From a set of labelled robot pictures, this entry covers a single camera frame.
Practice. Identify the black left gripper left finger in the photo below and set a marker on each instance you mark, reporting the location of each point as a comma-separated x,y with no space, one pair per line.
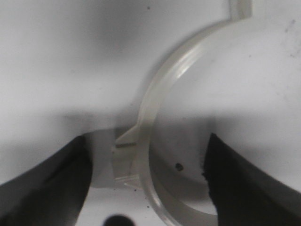
52,193

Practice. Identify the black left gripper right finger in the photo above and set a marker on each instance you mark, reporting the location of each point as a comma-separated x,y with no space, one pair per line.
244,195

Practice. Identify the white half pipe clamp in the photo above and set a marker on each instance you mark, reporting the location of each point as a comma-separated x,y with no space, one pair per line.
131,163

